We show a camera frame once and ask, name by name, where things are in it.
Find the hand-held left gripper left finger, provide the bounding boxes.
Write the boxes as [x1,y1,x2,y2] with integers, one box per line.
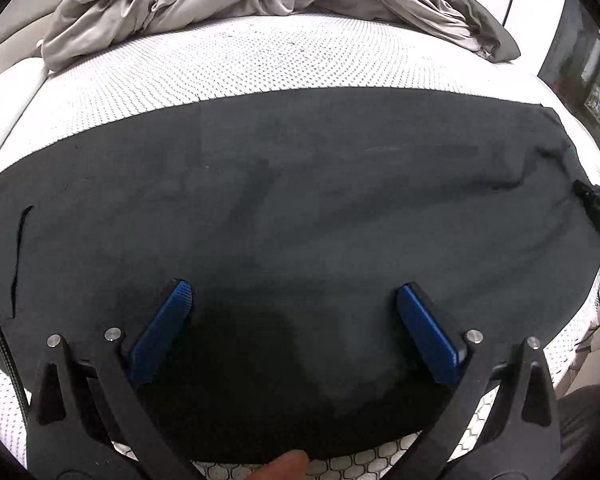
[25,277,203,480]

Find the person's left hand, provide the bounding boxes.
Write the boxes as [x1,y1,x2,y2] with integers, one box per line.
[245,449,311,480]

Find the black pants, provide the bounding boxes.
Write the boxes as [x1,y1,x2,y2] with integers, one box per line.
[0,85,600,466]

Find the white honeycomb mattress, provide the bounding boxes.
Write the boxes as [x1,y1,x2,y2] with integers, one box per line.
[0,12,600,480]

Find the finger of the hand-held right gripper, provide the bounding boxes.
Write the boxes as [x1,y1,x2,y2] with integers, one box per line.
[573,181,600,235]

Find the black braided cable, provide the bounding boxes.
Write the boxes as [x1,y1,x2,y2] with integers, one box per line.
[0,280,31,428]

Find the dark shelf unit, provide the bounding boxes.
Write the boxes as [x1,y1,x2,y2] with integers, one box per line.
[536,0,600,148]

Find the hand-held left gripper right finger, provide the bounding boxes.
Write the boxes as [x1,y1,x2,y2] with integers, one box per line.
[396,283,562,480]

